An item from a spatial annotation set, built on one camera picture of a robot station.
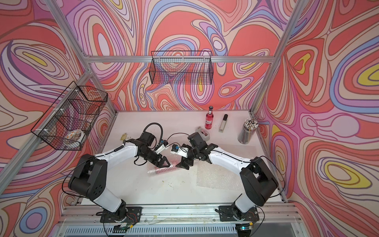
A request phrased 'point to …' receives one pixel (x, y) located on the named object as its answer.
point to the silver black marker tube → (223, 123)
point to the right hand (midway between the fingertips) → (180, 160)
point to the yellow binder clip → (124, 137)
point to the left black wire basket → (64, 125)
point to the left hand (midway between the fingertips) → (167, 164)
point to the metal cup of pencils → (247, 131)
